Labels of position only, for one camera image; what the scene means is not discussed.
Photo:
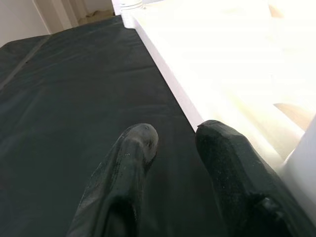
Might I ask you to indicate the white plastic table top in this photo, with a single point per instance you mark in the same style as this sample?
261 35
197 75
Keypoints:
234 61

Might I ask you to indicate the black cloth table cover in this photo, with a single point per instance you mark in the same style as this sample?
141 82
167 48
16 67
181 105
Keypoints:
74 98

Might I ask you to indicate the white door frame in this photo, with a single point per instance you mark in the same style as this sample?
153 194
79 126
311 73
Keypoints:
59 12

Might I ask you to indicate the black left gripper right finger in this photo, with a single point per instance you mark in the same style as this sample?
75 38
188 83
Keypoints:
237 185

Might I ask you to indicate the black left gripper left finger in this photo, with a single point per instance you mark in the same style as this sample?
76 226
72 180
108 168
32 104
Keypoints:
123 177

